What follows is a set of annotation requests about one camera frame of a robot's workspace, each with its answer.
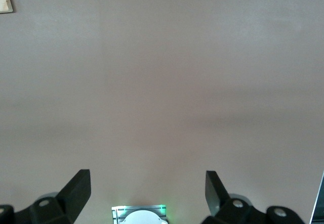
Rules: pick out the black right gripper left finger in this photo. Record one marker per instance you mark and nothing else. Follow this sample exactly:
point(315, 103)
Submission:
point(73, 196)

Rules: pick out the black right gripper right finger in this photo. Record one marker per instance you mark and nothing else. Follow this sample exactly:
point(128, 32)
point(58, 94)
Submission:
point(215, 193)

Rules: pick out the aluminium right arm base plate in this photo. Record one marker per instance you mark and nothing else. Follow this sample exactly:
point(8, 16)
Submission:
point(119, 212)

